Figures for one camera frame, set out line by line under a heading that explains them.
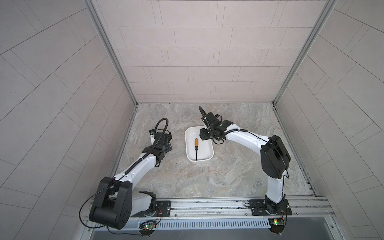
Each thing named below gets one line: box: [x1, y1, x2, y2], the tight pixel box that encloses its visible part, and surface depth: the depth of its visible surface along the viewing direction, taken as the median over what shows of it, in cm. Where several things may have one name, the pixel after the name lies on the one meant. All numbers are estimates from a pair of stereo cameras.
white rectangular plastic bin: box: [185, 126, 214, 163], surface depth 93 cm
